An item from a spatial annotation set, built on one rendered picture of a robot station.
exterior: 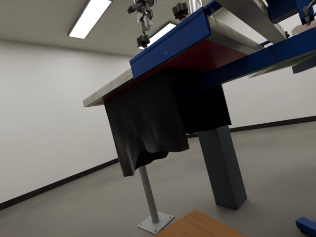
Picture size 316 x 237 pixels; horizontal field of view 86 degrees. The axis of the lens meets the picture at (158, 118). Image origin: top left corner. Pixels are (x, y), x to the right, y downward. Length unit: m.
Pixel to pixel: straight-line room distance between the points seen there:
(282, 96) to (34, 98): 5.16
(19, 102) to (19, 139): 0.71
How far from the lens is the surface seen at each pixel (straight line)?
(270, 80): 4.57
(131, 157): 0.88
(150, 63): 0.56
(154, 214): 1.53
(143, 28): 1.27
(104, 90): 0.82
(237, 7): 0.52
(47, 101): 4.25
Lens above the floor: 0.78
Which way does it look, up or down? 1 degrees up
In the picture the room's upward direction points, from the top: 14 degrees counter-clockwise
